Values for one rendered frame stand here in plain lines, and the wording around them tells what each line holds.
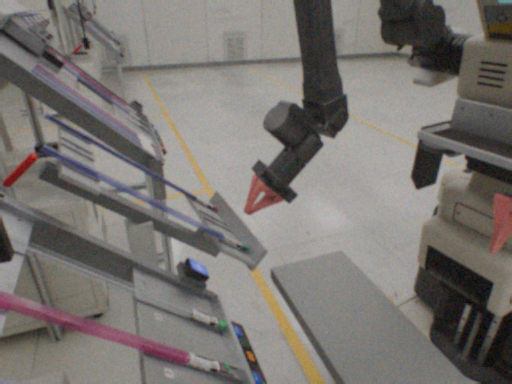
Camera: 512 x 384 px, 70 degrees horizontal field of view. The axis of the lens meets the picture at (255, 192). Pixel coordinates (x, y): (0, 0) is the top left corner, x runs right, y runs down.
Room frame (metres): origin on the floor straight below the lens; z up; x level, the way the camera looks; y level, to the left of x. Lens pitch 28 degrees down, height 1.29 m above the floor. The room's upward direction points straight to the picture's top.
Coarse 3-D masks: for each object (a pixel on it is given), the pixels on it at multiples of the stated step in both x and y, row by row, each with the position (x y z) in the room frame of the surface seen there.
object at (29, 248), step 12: (12, 240) 0.41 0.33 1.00; (24, 240) 0.42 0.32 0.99; (24, 252) 0.41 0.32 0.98; (36, 252) 0.41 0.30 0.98; (48, 252) 0.42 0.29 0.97; (60, 264) 0.42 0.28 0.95; (72, 264) 0.43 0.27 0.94; (84, 264) 0.44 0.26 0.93; (84, 276) 0.43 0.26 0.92; (96, 276) 0.44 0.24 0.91; (108, 276) 0.45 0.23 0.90; (120, 288) 0.45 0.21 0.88; (132, 288) 0.45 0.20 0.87; (156, 300) 0.46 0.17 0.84; (168, 300) 0.48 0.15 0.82; (180, 312) 0.48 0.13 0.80; (192, 312) 0.48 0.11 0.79
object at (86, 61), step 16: (16, 0) 4.31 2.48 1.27; (32, 0) 4.36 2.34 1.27; (64, 0) 4.64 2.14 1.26; (48, 16) 4.40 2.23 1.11; (64, 32) 4.40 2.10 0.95; (96, 32) 4.60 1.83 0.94; (112, 48) 4.60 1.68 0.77; (80, 64) 4.47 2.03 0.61; (96, 96) 4.51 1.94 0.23; (48, 112) 4.31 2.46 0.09
